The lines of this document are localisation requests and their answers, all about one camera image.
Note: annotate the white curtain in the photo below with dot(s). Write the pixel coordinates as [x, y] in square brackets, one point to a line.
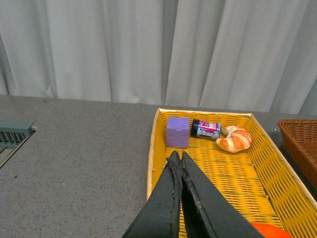
[251, 55]

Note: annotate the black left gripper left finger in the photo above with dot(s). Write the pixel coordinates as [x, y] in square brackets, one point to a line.
[160, 216]

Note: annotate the brown wicker basket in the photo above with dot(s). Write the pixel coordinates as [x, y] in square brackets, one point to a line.
[300, 141]

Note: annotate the toy orange carrot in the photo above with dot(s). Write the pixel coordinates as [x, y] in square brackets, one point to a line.
[270, 231]

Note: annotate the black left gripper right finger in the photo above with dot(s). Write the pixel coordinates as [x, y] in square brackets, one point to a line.
[207, 214]

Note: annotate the toy croissant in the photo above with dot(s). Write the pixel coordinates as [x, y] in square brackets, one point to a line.
[237, 139]

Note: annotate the small black-lidded jar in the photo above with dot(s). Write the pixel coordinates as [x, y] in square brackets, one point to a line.
[202, 128]

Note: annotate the yellow woven basket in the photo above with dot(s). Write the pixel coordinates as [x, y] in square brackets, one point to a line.
[258, 182]

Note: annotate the purple cube block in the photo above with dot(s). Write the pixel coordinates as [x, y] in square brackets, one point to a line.
[177, 132]

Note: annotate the grey-green plastic crate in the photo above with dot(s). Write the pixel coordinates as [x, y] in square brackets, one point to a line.
[13, 134]

